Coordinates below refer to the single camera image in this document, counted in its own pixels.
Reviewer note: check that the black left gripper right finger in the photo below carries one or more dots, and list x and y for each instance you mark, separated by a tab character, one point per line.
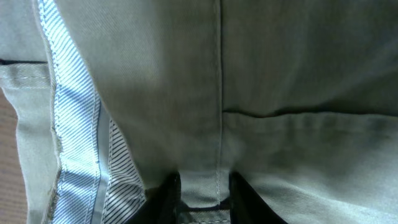
246	206

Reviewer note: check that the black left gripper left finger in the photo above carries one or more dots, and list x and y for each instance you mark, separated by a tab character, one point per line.
161	208

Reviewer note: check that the grey-green shorts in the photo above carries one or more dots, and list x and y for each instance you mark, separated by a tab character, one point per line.
299	97

